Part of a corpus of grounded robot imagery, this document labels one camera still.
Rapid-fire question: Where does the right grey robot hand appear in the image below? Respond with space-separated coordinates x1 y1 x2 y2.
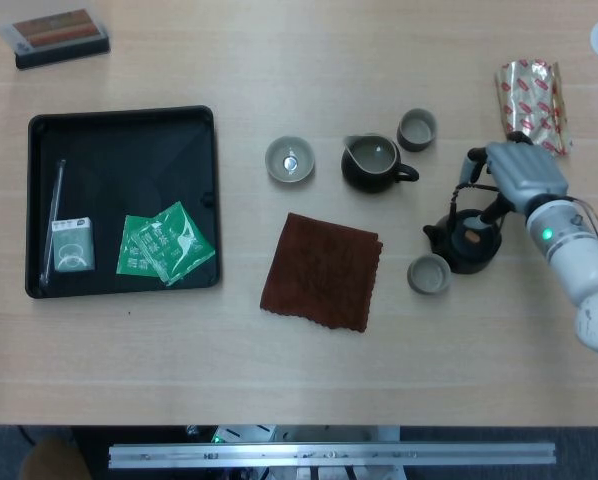
457 132 570 224

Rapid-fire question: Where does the black teapot with bail handle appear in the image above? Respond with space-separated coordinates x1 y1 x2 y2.
422 182 505 275

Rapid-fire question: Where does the gold red-print foil packet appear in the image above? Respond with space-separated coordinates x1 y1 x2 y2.
494 58 576 158

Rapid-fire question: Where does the dark green ceramic teacup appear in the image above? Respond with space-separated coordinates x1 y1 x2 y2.
396 108 439 154
406 253 452 296

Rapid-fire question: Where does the black ceramic pitcher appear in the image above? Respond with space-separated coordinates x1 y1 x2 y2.
340 132 421 195

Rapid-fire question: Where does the brown folded cloth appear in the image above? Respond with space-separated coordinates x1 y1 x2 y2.
258 212 384 334

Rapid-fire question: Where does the grey scalloped tea bowl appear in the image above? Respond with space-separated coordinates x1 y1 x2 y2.
264 135 316 185

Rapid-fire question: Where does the green tea sachet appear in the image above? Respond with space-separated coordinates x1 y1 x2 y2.
133 201 217 287
116 214 160 278

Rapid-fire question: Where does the black square plastic tray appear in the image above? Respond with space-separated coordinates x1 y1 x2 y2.
24 104 224 300

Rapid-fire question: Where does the grey tissue pack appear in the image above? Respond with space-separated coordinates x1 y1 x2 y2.
51 216 96 273

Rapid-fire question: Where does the clear plastic stirring rod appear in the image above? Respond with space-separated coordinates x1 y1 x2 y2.
39 158 67 287

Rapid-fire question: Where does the box with brown lid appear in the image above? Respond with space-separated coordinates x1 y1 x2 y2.
0 7 112 71

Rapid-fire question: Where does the aluminium profile rail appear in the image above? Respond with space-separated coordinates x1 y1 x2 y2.
107 440 558 470

